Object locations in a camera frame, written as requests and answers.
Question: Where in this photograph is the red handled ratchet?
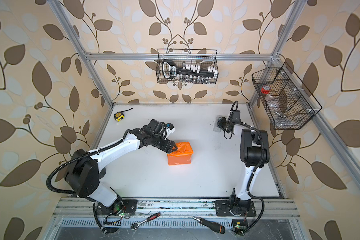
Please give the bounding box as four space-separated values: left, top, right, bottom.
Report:
131 213 161 231

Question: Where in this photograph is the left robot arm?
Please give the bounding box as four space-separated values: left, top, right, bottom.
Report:
46 122 177 207

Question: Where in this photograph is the side wire basket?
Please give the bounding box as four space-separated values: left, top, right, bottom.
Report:
252 63 322 130

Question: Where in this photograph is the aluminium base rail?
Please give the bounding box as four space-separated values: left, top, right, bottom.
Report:
53 198 301 220

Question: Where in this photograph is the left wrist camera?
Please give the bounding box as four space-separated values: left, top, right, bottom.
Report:
147 119 176 139

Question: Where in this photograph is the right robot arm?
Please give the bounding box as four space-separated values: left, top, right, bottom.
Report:
216 110 270 215

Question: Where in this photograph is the socket set rail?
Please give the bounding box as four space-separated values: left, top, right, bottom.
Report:
161 60 219 81

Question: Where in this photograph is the back wire basket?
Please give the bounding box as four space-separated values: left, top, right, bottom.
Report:
156 48 219 85

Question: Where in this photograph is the black orange screwdriver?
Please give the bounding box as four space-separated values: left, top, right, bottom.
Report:
193 217 226 234

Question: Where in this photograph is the yellow tape measure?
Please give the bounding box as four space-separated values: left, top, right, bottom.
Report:
114 108 133 122

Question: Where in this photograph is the red capped plastic bottle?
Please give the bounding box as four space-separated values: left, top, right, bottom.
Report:
261 85 274 101

